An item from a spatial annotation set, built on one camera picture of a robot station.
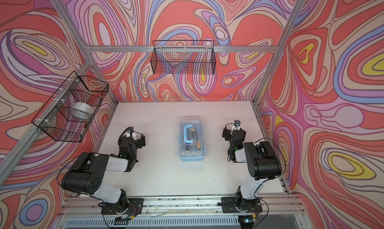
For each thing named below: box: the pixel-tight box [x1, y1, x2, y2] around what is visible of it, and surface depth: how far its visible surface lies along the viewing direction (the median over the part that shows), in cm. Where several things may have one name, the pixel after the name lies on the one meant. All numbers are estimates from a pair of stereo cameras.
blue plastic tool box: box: [178, 119, 207, 162], surface depth 88 cm
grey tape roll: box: [70, 101, 95, 121], surface depth 74 cm
